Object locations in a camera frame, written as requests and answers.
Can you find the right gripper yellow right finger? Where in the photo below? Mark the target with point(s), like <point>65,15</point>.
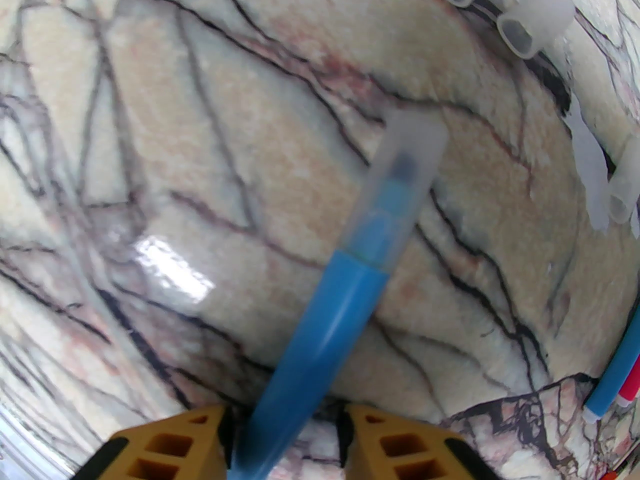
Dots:
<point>370,430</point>

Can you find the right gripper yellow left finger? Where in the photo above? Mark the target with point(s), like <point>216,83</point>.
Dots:
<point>200,433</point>

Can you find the white torn paper scrap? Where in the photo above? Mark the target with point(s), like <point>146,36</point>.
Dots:
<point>590,168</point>

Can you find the light blue marker pen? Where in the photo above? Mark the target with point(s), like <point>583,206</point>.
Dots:
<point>612,378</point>

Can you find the pink marker pen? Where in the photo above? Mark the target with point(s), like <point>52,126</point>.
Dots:
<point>631,390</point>

